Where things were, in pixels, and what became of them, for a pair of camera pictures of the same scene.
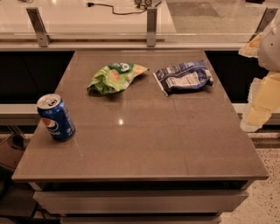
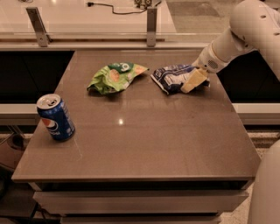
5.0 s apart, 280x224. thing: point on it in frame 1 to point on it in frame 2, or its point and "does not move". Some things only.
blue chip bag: x=185 y=77 does not move
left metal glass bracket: x=38 y=26 does not move
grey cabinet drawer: x=140 y=202 does not move
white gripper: x=270 y=48 to x=207 y=61
